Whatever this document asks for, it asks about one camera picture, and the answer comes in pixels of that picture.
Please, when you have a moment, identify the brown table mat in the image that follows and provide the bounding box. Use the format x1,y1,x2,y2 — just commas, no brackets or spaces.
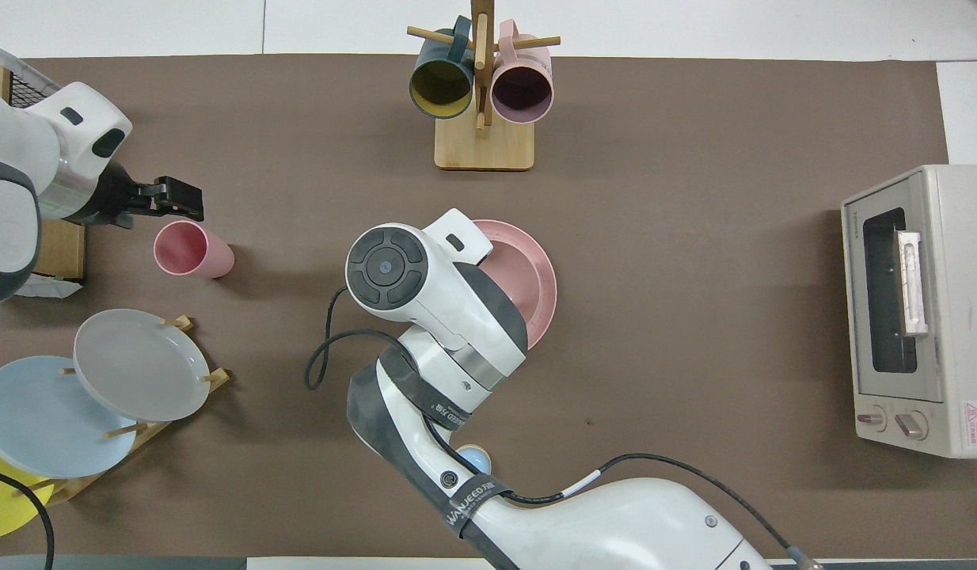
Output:
0,54,977,559

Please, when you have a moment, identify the salmon pink cup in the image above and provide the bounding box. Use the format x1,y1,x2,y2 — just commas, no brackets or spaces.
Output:
154,220,236,279

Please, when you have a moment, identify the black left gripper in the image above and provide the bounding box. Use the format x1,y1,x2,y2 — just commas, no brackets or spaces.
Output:
101,162,204,230

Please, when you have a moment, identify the pale pink mug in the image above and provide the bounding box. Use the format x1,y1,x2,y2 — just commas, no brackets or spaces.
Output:
490,20,555,125

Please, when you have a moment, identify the wooden plate rack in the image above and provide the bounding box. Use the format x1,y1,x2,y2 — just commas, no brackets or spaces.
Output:
13,315,230,507

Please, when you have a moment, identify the blue call bell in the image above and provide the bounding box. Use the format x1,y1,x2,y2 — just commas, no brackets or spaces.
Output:
455,445,493,476

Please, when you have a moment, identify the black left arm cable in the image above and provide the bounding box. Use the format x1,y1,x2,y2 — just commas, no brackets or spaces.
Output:
0,467,55,570

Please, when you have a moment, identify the gray plate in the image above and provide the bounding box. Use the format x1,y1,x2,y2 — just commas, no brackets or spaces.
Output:
73,309,212,423

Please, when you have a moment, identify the dark teal mug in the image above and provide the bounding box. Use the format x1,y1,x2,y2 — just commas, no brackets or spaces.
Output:
409,16,475,120

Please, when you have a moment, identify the wooden mug tree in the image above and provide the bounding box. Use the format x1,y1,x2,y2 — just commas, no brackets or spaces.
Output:
407,0,561,171

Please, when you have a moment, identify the white toaster oven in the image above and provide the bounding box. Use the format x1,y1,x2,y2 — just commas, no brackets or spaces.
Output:
841,164,977,460

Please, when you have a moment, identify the light pink plate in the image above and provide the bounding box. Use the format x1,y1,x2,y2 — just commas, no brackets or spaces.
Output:
471,219,559,351

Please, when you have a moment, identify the yellow plate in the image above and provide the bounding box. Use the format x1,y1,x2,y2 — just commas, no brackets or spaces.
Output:
0,435,55,542

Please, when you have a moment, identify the white patterned paper bag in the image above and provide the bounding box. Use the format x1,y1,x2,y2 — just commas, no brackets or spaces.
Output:
13,273,84,300

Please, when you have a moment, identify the light blue plate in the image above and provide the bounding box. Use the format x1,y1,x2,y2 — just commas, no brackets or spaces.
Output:
0,356,139,480

